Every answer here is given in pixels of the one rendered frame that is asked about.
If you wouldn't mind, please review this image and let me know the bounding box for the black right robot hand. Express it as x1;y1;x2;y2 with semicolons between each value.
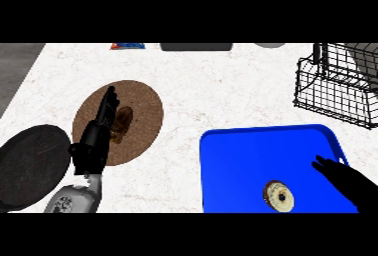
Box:
310;154;378;214

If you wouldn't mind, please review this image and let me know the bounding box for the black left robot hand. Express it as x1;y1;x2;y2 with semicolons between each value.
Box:
67;85;121;176

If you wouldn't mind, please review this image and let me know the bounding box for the blue tray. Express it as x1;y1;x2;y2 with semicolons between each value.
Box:
199;123;360;214

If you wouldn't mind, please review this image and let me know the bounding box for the brown pastry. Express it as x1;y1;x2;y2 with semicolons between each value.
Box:
107;105;134;145

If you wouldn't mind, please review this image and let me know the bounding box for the brown round placemat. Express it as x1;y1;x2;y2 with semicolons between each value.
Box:
70;79;165;167

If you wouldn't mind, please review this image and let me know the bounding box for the black round pan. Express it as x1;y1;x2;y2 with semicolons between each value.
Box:
0;124;73;213

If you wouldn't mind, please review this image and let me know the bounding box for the orange and blue packet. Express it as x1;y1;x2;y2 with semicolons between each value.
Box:
109;42;147;51

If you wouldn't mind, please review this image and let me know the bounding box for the dark grey flat appliance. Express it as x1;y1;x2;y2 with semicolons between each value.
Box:
159;42;234;52

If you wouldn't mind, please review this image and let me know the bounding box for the grey round object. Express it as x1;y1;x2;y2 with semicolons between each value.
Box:
252;42;287;50

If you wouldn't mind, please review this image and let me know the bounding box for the black wire tiered basket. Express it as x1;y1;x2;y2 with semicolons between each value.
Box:
292;42;378;130

